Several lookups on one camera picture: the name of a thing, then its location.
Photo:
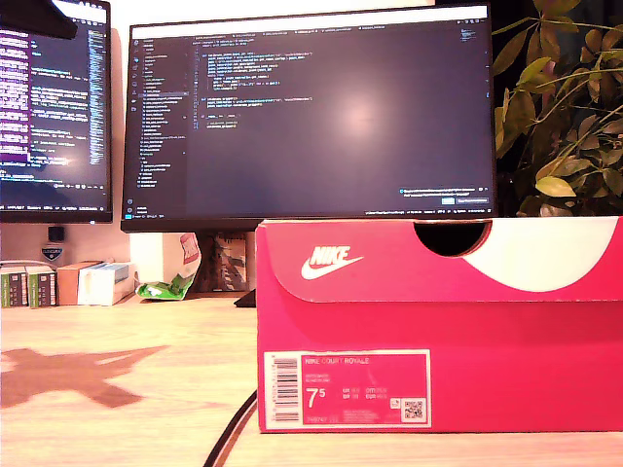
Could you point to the green and white snack bag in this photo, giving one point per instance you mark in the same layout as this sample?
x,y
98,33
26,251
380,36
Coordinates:
x,y
163,290

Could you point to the computer monitor with purple text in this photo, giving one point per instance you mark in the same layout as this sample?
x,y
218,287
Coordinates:
x,y
53,121

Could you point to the green leafy houseplant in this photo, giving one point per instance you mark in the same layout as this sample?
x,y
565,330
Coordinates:
x,y
560,97

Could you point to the camouflage patterned object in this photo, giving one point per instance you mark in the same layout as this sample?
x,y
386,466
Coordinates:
x,y
233,262

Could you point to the large computer monitor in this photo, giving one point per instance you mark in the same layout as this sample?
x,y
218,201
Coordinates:
x,y
311,121

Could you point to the red Nike shoebox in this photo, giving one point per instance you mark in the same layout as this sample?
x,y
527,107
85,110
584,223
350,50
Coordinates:
x,y
438,331

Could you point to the small green box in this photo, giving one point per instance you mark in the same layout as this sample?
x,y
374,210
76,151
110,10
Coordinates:
x,y
41,289
12,289

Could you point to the brown cardboard box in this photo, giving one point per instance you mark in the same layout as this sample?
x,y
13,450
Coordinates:
x,y
68,283

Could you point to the small black device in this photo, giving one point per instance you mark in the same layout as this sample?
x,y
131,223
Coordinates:
x,y
56,233

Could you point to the dark shield badge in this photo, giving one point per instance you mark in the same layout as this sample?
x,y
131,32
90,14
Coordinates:
x,y
51,253

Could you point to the white cardboard box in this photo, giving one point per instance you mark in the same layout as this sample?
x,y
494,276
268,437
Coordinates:
x,y
104,284

